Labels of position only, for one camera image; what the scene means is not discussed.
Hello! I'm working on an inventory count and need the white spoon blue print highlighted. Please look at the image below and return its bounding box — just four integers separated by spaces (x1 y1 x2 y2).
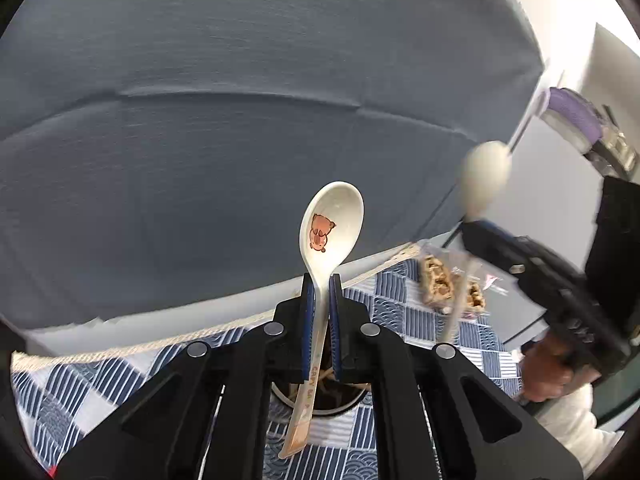
438 141 512 344

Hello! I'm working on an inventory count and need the white spoon red print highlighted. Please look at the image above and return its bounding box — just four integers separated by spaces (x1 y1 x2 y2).
279 181 363 460

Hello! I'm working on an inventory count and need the person's right hand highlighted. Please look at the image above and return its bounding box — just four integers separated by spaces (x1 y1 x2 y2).
521 332 601 403

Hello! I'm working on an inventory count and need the black cylindrical utensil holder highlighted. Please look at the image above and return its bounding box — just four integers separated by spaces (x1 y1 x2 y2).
271 382 371 417

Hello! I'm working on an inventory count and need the clear plastic snack box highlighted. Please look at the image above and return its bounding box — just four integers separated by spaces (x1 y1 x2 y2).
418 246 510 320

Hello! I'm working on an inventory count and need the purple white container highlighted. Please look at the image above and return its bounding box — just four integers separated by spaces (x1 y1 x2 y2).
540 87 602 155

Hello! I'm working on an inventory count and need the blue white patterned tablecloth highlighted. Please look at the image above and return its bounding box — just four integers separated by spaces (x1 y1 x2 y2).
10 253 524 480

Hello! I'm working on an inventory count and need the grey blue sofa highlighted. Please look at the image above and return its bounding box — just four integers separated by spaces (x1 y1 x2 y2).
1 0 544 330

